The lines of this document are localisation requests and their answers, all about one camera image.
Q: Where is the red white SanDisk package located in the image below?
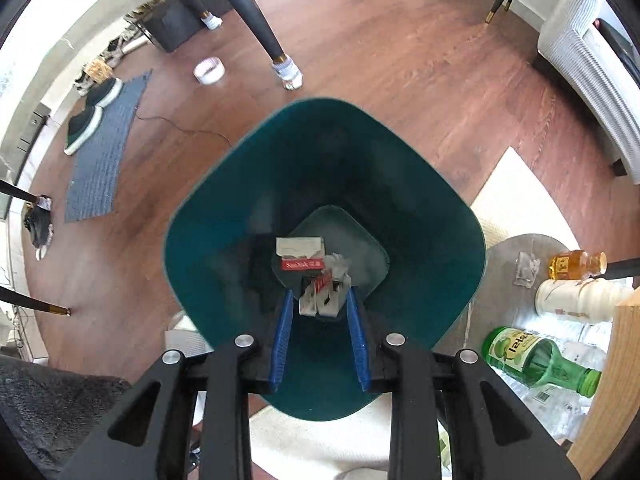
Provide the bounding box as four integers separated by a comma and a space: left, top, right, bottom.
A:
276, 237, 326, 271

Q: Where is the dark green trash bin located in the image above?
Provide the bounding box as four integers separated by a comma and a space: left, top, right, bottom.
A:
164, 98, 486, 422

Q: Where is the beige rug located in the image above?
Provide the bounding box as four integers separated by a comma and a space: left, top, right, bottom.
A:
164, 145, 582, 480

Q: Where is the green glass bottle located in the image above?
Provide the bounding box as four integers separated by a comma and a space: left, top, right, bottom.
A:
480, 326, 601, 399

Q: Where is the round grey marble coffee table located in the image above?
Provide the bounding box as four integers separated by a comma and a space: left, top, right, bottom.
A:
435, 234, 639, 479

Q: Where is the amber tea bottle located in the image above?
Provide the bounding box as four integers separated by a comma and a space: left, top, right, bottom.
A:
548, 250, 608, 281

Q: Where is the white milk drink bottle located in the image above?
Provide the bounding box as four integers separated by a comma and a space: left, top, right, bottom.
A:
535, 278, 634, 325

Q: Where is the grey striped floor mat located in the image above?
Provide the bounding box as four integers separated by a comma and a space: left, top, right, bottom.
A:
65, 72, 151, 223

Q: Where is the black dining table leg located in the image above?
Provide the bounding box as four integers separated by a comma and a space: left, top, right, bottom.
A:
228, 0, 303, 91

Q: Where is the clear tape roll on floor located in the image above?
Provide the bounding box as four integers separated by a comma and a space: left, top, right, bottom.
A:
193, 58, 226, 86

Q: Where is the black white shoe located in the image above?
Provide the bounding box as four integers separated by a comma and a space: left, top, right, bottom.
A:
64, 106, 103, 156
86, 77, 124, 108

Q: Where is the grey fabric armchair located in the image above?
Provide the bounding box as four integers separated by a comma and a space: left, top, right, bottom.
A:
537, 0, 639, 183

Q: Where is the black bag on armchair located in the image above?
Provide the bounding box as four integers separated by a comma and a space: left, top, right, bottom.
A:
593, 18, 640, 86

